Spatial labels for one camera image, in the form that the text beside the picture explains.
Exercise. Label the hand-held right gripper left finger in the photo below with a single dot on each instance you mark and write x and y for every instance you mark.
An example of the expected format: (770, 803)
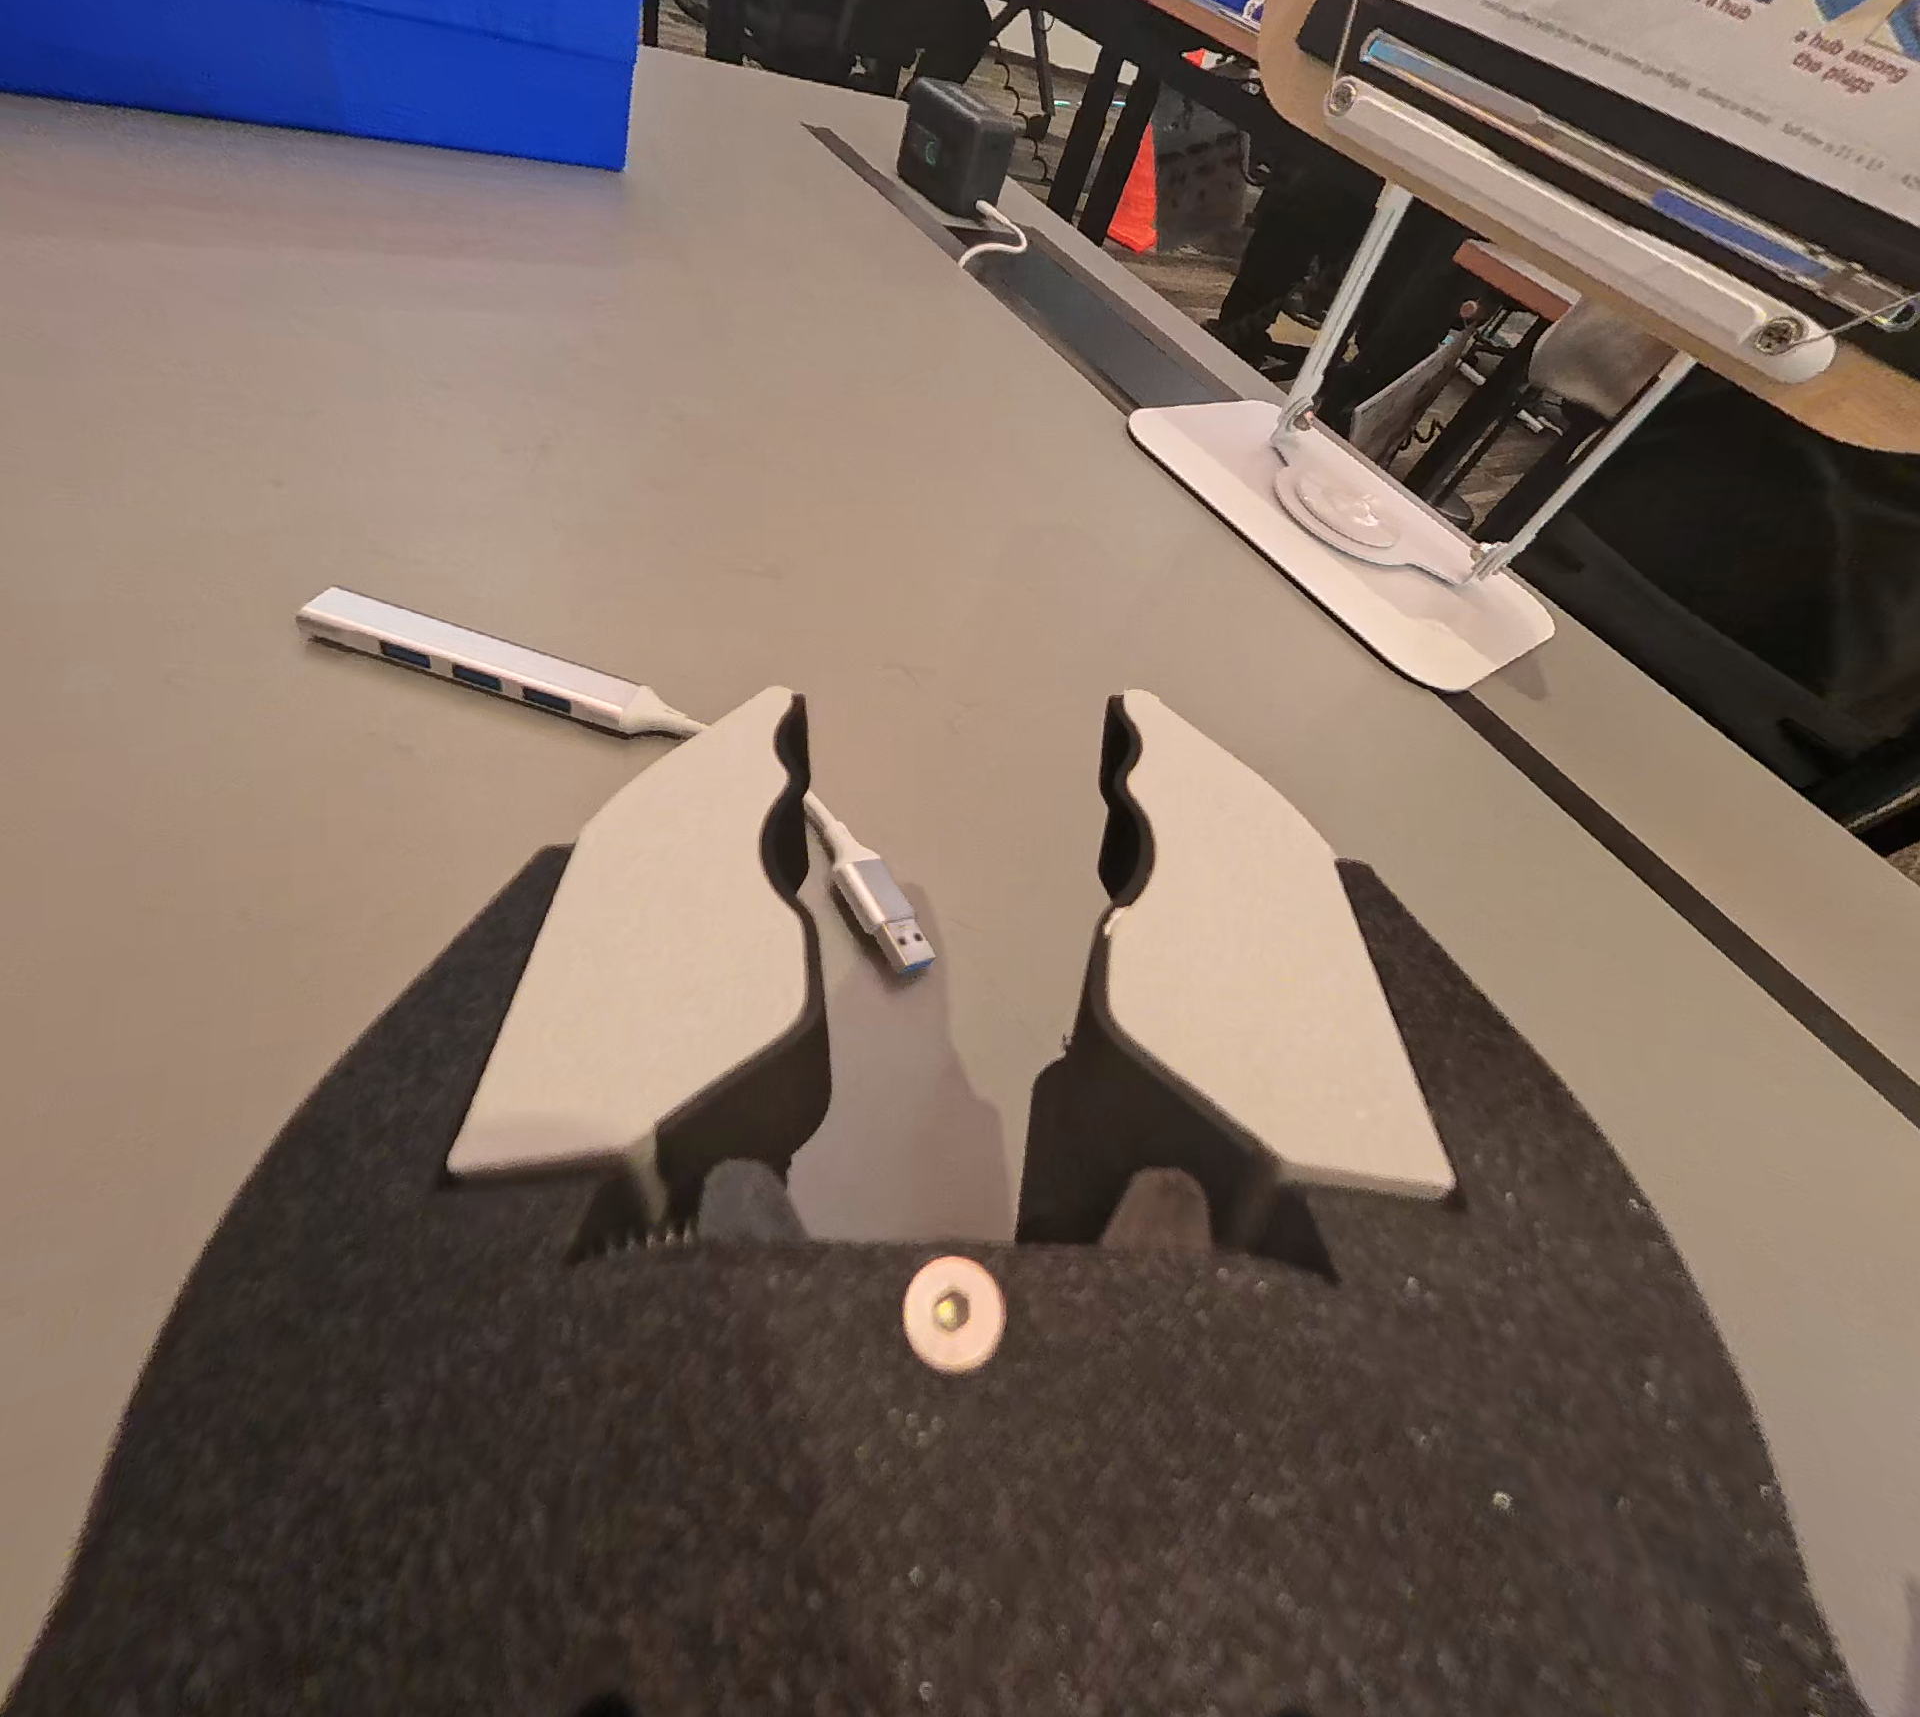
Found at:
(662, 985)

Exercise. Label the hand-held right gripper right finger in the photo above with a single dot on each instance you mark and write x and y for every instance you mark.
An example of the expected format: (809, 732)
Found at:
(1262, 998)

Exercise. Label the wooden document stand white base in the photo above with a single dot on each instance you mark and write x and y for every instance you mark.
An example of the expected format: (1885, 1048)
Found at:
(1350, 594)

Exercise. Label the orange traffic cone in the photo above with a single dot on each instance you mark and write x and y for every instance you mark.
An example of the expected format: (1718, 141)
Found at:
(1139, 196)

